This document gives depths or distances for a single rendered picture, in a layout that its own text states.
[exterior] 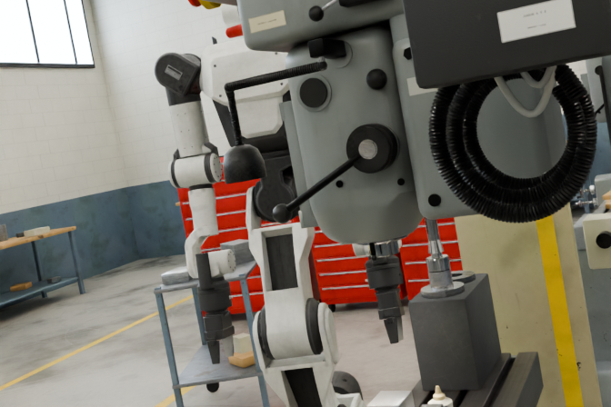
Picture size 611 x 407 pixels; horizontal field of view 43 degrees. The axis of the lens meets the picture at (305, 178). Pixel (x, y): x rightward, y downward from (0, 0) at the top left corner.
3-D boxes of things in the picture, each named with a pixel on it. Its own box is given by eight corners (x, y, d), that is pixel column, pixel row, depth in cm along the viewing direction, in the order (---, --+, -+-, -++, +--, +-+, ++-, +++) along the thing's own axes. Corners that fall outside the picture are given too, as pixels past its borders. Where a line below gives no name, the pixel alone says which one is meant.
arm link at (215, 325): (212, 335, 216) (206, 292, 217) (245, 332, 214) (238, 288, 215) (195, 342, 204) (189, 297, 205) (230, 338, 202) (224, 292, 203)
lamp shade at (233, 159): (225, 183, 135) (219, 148, 135) (266, 175, 136) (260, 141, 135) (225, 184, 128) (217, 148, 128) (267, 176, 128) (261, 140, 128)
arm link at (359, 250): (362, 275, 202) (354, 233, 204) (402, 268, 200) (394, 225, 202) (355, 274, 191) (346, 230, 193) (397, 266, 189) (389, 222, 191)
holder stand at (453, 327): (422, 392, 158) (405, 296, 157) (449, 355, 178) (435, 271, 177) (480, 391, 153) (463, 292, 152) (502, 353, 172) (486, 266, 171)
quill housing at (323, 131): (304, 254, 118) (266, 47, 116) (352, 230, 137) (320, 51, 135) (424, 242, 110) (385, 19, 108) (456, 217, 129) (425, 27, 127)
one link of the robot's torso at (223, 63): (234, 161, 229) (211, 42, 227) (345, 141, 222) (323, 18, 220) (200, 168, 200) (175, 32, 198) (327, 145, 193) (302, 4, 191)
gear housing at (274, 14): (241, 52, 116) (229, -15, 116) (306, 55, 138) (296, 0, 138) (459, -1, 102) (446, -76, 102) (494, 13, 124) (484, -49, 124)
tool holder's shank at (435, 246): (434, 259, 157) (425, 205, 157) (426, 257, 160) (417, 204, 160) (447, 255, 158) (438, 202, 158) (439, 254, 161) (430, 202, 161)
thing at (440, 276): (437, 291, 157) (433, 264, 156) (426, 288, 161) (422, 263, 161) (457, 286, 158) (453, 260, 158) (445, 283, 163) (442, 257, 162)
